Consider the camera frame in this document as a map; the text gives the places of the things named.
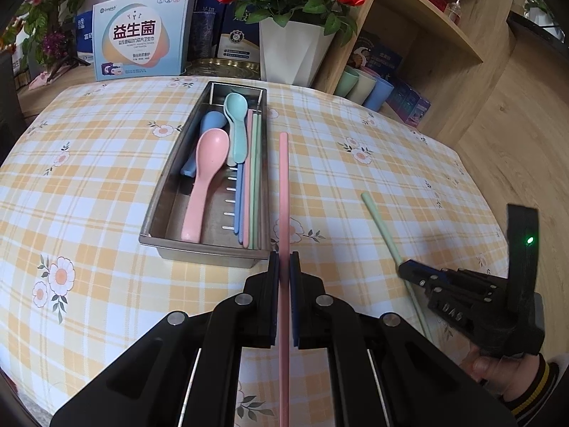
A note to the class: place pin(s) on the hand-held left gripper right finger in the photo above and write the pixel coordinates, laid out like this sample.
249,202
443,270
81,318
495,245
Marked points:
297,311

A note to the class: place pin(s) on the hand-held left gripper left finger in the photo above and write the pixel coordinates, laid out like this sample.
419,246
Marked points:
272,302

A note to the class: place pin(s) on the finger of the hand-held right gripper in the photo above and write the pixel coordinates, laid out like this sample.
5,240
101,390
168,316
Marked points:
420,268
413,278

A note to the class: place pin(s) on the green chopstick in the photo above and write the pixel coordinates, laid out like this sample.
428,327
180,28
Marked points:
382,227
255,178

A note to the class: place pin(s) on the blue chopstick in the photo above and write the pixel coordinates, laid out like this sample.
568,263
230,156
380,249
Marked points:
240,204

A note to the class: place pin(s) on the pink chopstick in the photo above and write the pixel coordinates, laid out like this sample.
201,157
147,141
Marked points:
283,195
248,178

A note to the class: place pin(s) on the stainless steel utensil tray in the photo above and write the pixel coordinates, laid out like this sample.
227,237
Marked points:
178,213

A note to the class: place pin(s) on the pink plastic spoon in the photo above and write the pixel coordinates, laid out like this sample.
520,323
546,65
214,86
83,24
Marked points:
209,164

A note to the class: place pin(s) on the white plastic spoon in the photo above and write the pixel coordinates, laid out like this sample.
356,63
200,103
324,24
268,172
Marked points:
231,153

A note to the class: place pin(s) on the teal plastic spoon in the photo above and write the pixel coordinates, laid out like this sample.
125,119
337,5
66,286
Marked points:
238,124

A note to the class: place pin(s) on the blue plastic spoon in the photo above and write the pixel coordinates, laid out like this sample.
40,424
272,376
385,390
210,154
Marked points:
209,126

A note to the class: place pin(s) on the person's right forearm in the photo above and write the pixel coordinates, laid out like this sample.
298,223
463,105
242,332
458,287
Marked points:
535,387

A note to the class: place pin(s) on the person's right hand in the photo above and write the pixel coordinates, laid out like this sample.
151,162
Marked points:
502,376

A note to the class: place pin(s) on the purple carton pack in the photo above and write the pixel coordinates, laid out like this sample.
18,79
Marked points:
411,102

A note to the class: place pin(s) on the blue plastic cup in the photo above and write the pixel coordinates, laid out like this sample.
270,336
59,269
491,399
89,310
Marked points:
378,94

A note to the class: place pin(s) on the pale green plastic cup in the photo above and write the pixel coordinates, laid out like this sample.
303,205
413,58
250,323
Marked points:
366,88

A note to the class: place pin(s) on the blue box with figures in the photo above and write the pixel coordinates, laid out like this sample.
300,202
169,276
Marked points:
378,55

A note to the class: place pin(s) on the yellow plaid floral tablecloth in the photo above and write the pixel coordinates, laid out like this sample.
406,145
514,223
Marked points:
111,151

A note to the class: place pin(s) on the gold metal tray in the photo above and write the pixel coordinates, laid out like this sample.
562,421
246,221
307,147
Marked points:
222,69

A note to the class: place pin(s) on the white flower pot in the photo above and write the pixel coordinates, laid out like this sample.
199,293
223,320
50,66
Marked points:
293,53

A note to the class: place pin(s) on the small glass bottle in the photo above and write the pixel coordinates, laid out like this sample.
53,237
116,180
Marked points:
453,12

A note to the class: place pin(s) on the dark patterned box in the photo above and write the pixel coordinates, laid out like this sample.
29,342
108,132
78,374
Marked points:
205,26

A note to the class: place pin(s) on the white and blue carton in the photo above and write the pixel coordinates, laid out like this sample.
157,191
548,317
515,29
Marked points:
138,35

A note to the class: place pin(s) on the pink flower plant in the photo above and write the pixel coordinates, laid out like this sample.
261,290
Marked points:
49,13

